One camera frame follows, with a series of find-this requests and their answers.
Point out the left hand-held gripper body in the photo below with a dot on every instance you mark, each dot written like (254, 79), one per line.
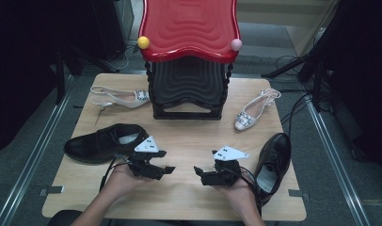
(146, 147)

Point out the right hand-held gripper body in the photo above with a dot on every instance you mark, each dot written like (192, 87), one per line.
(222, 175)

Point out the white slingback shoe crystal buckle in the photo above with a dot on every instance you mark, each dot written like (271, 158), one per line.
(129, 99)
(247, 121)

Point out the black leather shoe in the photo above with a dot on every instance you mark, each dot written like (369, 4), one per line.
(275, 150)
(92, 146)

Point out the red and black shoe rack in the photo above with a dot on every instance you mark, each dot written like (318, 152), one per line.
(189, 28)

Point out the person's right hand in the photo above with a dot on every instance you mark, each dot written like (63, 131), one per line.
(237, 196)

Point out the person's left hand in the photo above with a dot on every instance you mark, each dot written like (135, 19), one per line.
(118, 183)

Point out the grey table clip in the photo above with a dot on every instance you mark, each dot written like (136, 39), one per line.
(52, 190)
(299, 194)

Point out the black stand pole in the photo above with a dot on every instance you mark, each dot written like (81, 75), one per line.
(60, 78)

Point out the black tripod stand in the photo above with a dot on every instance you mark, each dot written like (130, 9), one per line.
(306, 67)

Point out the black curtain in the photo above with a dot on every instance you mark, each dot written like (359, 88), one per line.
(19, 62)
(361, 78)

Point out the metal floor rail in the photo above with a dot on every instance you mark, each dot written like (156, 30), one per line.
(32, 163)
(336, 163)

